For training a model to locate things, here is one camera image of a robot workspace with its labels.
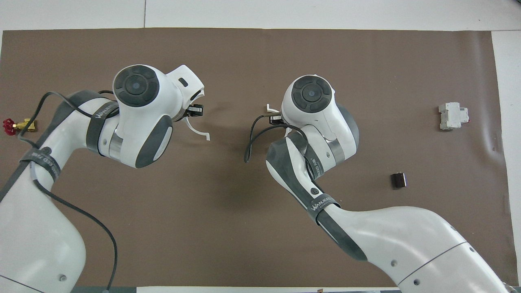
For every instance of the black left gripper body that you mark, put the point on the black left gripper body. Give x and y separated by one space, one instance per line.
196 112

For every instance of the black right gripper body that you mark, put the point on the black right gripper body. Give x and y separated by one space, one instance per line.
276 119

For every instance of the white half pipe clamp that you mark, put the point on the white half pipe clamp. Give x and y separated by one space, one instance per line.
207 136
269 108

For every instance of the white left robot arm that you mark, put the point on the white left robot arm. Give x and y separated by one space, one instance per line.
134 122

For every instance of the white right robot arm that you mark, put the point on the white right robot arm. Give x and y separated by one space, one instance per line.
407 236

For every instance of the brown table mat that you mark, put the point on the brown table mat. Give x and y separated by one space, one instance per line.
252 49

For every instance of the small dark brown cylinder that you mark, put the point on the small dark brown cylinder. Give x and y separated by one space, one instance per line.
399 180

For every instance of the white circuit breaker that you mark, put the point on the white circuit breaker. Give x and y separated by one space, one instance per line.
449 116

